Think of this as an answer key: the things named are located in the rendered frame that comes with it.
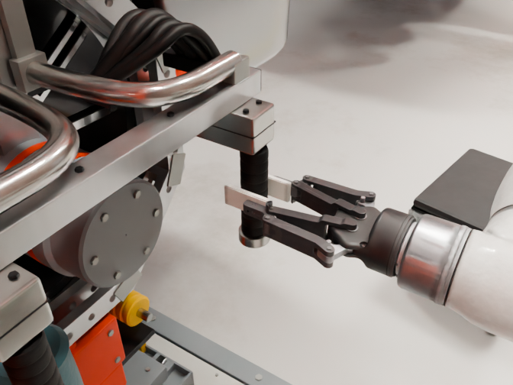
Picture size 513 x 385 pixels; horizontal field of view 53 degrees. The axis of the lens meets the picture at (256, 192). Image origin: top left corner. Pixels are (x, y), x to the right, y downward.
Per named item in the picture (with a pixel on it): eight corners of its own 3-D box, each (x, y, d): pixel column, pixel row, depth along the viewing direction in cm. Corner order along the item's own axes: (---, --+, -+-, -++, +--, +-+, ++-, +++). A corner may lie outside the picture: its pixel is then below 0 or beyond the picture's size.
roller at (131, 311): (54, 258, 107) (47, 237, 104) (162, 318, 94) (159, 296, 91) (30, 275, 103) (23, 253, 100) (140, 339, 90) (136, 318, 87)
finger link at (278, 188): (288, 184, 66) (291, 182, 67) (243, 168, 69) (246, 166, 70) (288, 203, 68) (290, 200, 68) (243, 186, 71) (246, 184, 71)
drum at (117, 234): (62, 194, 75) (37, 107, 67) (175, 247, 66) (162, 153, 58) (-26, 249, 65) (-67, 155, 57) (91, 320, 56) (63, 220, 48)
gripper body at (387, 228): (388, 295, 58) (314, 263, 62) (414, 251, 63) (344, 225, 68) (399, 244, 53) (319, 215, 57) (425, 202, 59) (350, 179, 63)
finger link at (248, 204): (281, 221, 64) (269, 234, 62) (247, 208, 66) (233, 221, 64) (282, 211, 63) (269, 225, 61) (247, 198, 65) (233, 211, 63)
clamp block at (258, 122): (216, 120, 68) (214, 83, 65) (275, 139, 64) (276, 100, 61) (192, 137, 65) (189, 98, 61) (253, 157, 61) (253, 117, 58)
